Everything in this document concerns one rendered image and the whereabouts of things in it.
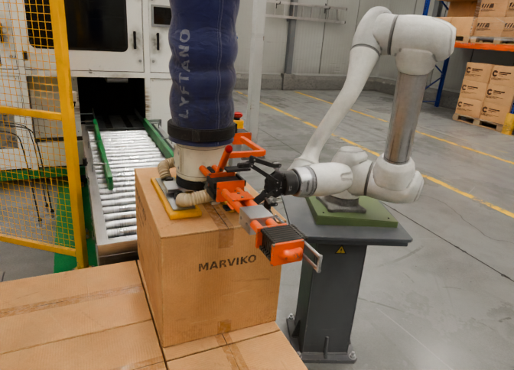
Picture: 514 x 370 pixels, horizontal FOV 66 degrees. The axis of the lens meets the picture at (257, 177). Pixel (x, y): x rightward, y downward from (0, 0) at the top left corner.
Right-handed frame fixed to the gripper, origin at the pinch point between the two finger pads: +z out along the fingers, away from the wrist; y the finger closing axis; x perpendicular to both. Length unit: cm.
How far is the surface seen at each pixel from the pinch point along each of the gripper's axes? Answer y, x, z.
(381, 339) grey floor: 107, 25, -101
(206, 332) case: 51, 1, 6
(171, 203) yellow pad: 10.8, 17.4, 13.1
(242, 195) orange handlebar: -1.4, -8.5, -0.2
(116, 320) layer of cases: 53, 19, 32
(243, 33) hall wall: -39, 939, -389
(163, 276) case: 26.3, 1.3, 19.3
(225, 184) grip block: -2.1, -1.6, 2.4
